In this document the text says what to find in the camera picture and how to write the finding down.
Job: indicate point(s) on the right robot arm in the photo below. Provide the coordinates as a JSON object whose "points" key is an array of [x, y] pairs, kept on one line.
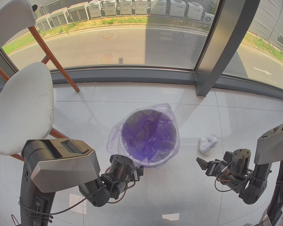
{"points": [[265, 152]]}

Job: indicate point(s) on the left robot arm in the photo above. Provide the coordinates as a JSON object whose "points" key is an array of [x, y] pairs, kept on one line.
{"points": [[62, 159]]}

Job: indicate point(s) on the white chair with wooden legs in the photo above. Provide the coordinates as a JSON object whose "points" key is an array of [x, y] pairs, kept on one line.
{"points": [[26, 106]]}

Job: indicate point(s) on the window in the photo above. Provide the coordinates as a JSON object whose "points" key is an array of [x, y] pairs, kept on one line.
{"points": [[132, 44]]}

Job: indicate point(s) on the crumpled white paper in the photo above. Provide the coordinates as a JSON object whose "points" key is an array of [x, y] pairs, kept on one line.
{"points": [[207, 144]]}

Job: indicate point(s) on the white trash bin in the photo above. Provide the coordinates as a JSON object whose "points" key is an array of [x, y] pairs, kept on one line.
{"points": [[152, 162]]}

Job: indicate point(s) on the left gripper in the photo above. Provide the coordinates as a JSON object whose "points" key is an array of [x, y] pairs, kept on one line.
{"points": [[137, 175]]}

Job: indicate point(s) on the purple plastic bag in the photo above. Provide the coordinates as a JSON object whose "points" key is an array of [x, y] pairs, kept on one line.
{"points": [[148, 134]]}

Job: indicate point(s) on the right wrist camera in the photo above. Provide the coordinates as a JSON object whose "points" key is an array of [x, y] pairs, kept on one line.
{"points": [[228, 157]]}

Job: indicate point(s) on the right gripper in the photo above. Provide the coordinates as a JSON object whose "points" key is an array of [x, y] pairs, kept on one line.
{"points": [[213, 170]]}

